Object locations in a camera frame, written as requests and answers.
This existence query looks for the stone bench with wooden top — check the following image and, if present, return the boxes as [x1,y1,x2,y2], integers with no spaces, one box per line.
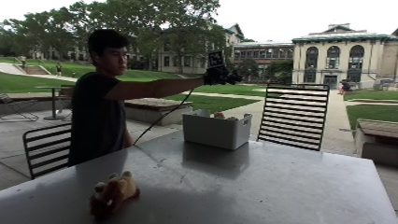
[124,97,195,127]
[354,118,398,168]

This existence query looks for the round outdoor table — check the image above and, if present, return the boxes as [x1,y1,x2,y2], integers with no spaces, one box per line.
[35,85,76,121]

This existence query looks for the cream building with arched windows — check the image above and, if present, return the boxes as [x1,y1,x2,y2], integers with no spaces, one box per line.
[292,22,398,90]

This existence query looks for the brown plush toy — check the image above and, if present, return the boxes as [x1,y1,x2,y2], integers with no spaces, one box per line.
[88,170,143,218]

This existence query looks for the black slatted metal chair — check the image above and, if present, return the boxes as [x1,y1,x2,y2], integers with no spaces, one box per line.
[23,122,74,180]
[256,82,332,152]

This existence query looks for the toys in bin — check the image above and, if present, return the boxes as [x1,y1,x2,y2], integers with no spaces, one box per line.
[213,111,240,121]

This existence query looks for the black folding lounge chair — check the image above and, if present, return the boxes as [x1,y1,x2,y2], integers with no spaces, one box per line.
[0,91,42,122]

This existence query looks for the black cable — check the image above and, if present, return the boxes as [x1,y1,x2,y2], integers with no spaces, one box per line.
[132,88,197,147]

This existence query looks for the white plastic bin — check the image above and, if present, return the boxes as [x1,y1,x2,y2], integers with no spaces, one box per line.
[181,109,255,151]

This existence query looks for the white marker cube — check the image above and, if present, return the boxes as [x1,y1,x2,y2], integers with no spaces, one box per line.
[207,49,225,68]

